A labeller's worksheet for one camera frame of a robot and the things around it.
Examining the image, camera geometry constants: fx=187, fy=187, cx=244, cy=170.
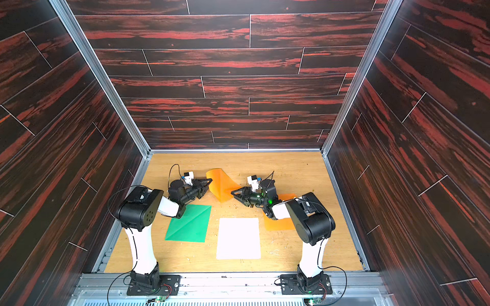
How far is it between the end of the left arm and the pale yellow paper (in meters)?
0.17

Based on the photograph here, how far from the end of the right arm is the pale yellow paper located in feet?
0.40

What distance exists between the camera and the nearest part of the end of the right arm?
0.76 meters

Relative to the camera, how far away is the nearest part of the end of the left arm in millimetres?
811

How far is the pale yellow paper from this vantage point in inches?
33.0
